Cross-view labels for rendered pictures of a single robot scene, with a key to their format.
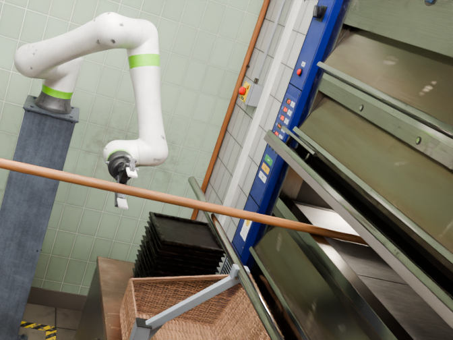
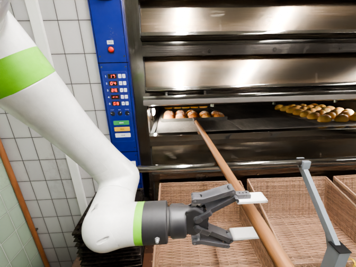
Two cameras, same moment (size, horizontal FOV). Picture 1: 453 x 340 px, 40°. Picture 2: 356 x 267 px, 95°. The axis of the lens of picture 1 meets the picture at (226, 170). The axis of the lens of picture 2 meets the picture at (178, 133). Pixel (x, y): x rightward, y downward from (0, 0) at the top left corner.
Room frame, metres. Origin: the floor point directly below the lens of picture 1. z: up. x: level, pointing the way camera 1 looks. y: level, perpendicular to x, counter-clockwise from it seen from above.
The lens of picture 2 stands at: (1.95, 0.63, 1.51)
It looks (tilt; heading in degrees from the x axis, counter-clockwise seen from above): 18 degrees down; 288
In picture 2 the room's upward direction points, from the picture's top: 1 degrees counter-clockwise
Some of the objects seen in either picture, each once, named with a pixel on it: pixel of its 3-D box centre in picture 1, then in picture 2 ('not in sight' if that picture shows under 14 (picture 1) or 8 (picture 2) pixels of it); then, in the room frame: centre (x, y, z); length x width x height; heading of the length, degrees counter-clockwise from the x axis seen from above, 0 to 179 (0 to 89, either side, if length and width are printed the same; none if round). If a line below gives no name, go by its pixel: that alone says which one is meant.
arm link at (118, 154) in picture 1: (122, 165); (157, 220); (2.10, 0.35, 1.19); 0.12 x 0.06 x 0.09; 110
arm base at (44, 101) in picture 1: (55, 97); not in sight; (2.56, 0.78, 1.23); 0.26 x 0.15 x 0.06; 17
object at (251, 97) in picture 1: (251, 93); not in sight; (2.96, 0.01, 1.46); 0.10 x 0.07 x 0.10; 20
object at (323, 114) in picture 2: not in sight; (318, 110); (1.17, -1.15, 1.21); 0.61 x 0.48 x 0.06; 110
